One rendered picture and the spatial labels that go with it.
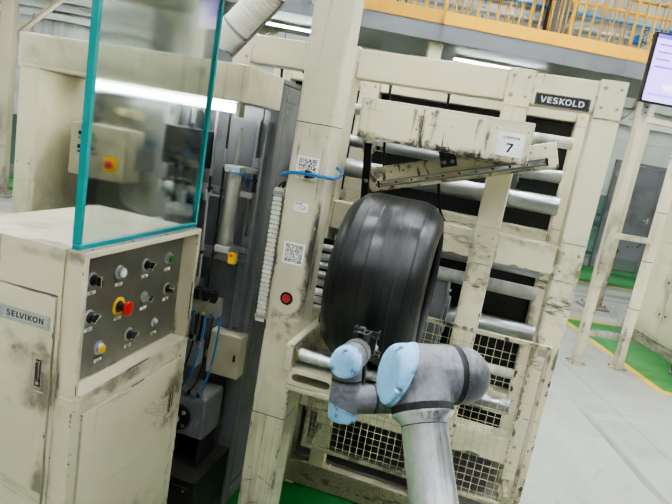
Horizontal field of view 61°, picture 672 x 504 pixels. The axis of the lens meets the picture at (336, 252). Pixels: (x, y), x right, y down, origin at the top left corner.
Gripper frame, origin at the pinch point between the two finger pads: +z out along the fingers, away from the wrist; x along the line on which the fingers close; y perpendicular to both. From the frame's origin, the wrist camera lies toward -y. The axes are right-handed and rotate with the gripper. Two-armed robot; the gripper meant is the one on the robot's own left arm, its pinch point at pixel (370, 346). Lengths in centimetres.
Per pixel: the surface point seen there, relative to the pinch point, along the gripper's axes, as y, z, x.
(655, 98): 179, 356, -134
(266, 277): 10.1, 18.2, 43.2
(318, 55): 85, 8, 37
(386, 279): 21.1, -3.8, -1.3
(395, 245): 31.1, -0.6, -1.3
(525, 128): 77, 35, -31
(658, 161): 249, 1049, -307
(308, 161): 51, 12, 34
